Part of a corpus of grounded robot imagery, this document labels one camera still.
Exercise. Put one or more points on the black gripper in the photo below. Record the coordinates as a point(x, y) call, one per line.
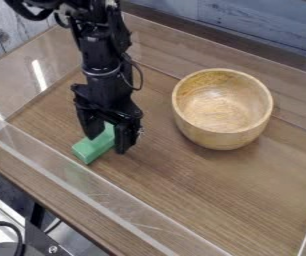
point(103, 100)

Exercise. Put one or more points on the green rectangular block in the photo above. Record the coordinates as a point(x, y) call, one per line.
point(88, 150)

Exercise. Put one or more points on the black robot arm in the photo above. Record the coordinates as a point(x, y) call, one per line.
point(97, 27)

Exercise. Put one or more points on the light wooden bowl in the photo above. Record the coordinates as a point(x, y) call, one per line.
point(222, 108)

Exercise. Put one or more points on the clear acrylic tray wall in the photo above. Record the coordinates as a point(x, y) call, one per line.
point(168, 199)

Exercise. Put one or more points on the black metal bracket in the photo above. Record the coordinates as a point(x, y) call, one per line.
point(37, 242)

